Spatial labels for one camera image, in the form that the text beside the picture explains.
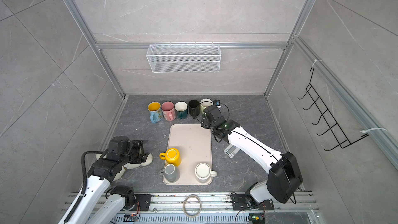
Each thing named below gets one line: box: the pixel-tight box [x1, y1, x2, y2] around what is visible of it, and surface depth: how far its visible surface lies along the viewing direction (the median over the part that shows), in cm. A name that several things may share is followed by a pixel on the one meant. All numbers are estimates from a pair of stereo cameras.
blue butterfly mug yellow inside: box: [147, 101, 164, 124], surface depth 102 cm
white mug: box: [194, 162, 218, 184], surface depth 78 cm
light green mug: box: [200, 98, 214, 115], surface depth 106 cm
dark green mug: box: [174, 100, 189, 120], surface depth 102 cm
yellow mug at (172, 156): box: [159, 147, 182, 167], surface depth 81 cm
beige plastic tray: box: [162, 123, 213, 186], surface depth 93 cm
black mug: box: [188, 99, 201, 119], surface depth 103 cm
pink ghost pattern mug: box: [161, 101, 176, 122], surface depth 101 cm
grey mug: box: [164, 163, 181, 183], surface depth 77 cm
